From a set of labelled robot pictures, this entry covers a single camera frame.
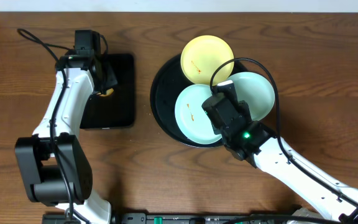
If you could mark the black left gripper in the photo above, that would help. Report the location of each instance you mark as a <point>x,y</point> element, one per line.
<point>108,82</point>

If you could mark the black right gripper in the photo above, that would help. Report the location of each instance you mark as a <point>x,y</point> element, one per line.
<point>216,107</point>

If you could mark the yellow sponge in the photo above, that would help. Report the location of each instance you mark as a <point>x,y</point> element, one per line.
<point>107,93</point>

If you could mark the light green plate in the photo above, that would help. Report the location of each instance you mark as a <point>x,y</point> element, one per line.
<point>191,119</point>
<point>256,91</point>

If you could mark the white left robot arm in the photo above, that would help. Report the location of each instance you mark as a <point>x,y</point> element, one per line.
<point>53,166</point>

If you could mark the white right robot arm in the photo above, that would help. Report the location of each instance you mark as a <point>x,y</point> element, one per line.
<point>263,148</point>

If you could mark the black rectangular tray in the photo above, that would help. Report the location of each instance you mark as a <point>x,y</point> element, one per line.
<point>116,110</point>

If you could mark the black round tray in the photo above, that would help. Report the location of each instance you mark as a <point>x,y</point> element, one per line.
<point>168,83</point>

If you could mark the yellow plate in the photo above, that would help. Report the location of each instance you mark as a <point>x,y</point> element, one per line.
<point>202,56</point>

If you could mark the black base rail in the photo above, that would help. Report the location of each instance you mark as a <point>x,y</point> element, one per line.
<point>142,218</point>

